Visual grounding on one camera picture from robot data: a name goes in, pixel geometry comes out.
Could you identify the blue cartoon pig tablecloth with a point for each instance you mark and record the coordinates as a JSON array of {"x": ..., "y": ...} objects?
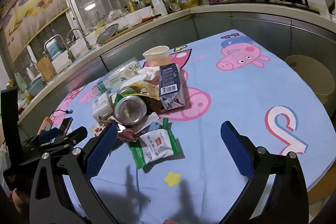
[{"x": 236, "y": 95}]

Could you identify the white foam box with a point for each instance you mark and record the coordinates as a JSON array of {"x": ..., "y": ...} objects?
[{"x": 136, "y": 15}]

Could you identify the white plastic jug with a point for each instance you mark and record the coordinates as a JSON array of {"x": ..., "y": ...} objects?
[{"x": 159, "y": 6}]

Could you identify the person's left forearm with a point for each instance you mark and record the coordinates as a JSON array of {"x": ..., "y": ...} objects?
[{"x": 15, "y": 200}]

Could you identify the fruit wall poster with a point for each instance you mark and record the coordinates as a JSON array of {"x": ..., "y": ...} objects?
[{"x": 31, "y": 3}]

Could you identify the white tissue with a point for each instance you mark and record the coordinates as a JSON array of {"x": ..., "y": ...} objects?
[{"x": 148, "y": 72}]

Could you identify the chrome faucet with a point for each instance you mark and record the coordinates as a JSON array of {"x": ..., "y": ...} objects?
[
  {"x": 56, "y": 36},
  {"x": 78, "y": 29}
]

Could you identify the clear plastic bottle green label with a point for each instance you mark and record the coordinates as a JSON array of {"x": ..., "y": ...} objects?
[{"x": 118, "y": 74}]

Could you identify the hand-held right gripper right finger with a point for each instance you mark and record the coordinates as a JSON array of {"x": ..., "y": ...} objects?
[{"x": 236, "y": 150}]

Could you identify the red brown wrapper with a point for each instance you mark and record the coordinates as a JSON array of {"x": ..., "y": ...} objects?
[{"x": 128, "y": 134}]

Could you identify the white paper cup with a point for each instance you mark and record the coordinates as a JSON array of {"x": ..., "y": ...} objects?
[{"x": 157, "y": 54}]

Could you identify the grey kitchen counter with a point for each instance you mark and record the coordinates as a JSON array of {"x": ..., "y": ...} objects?
[{"x": 262, "y": 22}]

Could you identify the blue plastic basin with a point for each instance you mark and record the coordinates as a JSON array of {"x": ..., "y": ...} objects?
[{"x": 35, "y": 86}]

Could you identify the glass pot lid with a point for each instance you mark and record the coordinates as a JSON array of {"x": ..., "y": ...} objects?
[{"x": 107, "y": 33}]

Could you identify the orange white box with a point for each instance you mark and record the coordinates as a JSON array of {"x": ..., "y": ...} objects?
[{"x": 46, "y": 123}]

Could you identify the dark blue milk carton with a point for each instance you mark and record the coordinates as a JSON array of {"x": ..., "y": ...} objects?
[{"x": 169, "y": 82}]

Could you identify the green aluminum can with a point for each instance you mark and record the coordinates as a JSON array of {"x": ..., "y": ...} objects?
[{"x": 130, "y": 109}]

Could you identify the blue white wrapper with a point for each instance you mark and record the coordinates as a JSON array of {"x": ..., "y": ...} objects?
[{"x": 152, "y": 124}]

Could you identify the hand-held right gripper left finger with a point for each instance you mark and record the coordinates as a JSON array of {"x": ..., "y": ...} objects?
[{"x": 102, "y": 150}]

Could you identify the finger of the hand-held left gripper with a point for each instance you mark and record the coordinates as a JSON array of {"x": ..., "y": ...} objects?
[
  {"x": 78, "y": 133},
  {"x": 65, "y": 124}
]

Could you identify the wooden cutting board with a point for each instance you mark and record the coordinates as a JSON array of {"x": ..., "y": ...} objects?
[{"x": 46, "y": 69}]

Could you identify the gas stove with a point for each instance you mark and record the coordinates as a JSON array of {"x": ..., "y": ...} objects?
[{"x": 262, "y": 2}]

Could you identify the yellow snack wrapper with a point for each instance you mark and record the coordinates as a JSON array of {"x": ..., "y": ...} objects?
[{"x": 147, "y": 87}]

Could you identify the blue white container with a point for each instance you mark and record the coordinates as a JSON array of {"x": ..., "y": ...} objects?
[{"x": 53, "y": 48}]

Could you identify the green white snack packet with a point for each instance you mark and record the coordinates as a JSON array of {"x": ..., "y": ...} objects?
[{"x": 155, "y": 146}]

